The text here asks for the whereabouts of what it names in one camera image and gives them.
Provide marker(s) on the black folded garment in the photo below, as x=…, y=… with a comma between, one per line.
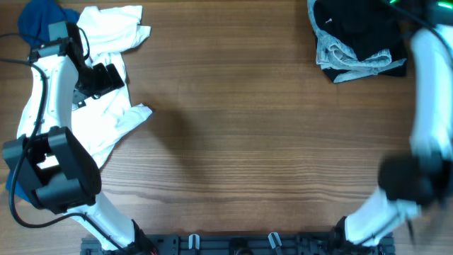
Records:
x=340, y=64

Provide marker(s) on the white t-shirt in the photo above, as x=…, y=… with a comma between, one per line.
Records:
x=101, y=123

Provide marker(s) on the light blue jeans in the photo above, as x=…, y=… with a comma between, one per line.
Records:
x=356, y=39

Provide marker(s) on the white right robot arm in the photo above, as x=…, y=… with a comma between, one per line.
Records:
x=407, y=184

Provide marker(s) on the black t-shirt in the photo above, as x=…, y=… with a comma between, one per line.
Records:
x=366, y=26

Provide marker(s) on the blue t-shirt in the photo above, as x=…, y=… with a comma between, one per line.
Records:
x=45, y=21

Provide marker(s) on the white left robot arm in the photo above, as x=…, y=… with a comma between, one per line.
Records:
x=48, y=163

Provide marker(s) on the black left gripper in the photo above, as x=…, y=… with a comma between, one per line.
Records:
x=109, y=82

